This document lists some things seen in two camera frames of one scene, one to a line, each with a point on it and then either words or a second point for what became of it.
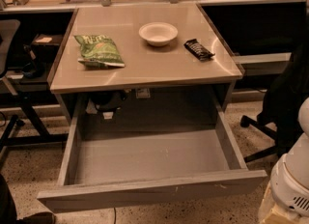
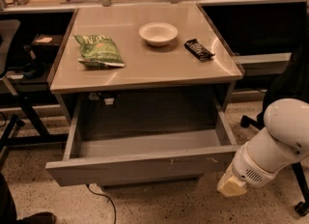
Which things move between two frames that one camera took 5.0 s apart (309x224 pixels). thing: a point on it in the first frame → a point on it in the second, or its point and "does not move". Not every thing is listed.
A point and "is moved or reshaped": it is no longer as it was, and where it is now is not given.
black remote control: x=194 y=47 does not move
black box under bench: x=44 y=47 does not move
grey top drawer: x=127 y=154 is moved or reshaped
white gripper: x=287 y=191 → x=248 y=168
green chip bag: x=98 y=51 does not move
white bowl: x=157 y=34 does not move
